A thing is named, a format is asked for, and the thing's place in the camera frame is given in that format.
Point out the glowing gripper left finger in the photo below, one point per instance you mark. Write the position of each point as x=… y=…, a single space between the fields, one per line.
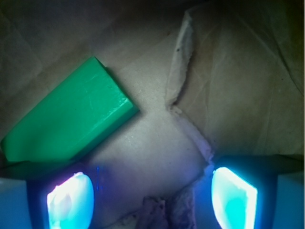
x=55 y=195

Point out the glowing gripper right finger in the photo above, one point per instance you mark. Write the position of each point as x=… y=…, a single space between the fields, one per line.
x=259 y=192

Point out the brown wood chip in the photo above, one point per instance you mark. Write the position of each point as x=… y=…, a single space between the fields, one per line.
x=176 y=212

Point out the green wooden block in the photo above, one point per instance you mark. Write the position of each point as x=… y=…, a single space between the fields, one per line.
x=71 y=120

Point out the brown paper bag liner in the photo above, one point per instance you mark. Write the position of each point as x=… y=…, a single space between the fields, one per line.
x=210 y=77

